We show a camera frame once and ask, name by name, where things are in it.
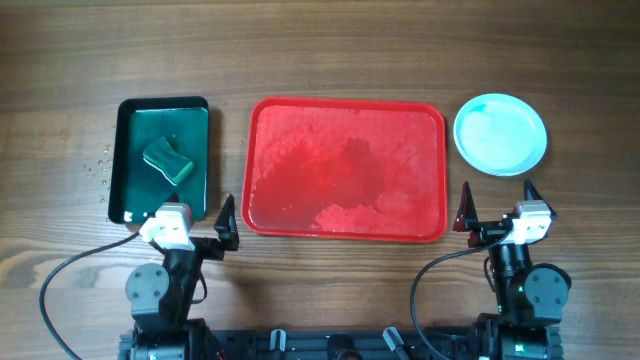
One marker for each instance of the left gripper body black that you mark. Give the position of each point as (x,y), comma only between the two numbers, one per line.
(207,248)

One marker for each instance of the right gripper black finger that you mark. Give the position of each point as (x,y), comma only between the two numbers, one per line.
(466,218)
(531,193)

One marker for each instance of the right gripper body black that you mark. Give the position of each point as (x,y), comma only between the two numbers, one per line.
(485,234)

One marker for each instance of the light blue plate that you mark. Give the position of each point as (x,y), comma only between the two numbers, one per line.
(500,135)

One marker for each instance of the green yellow scrub sponge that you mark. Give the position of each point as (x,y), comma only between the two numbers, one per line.
(160,155)

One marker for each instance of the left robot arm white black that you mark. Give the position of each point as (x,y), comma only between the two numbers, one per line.
(161,295)

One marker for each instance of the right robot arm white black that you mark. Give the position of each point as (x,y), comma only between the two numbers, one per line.
(530,297)

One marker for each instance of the black water tray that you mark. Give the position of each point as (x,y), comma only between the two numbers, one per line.
(138,189)

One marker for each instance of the red serving tray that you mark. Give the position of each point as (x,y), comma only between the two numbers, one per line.
(346,168)

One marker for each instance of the black mounting rail base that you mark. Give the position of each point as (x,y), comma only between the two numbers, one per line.
(442,342)

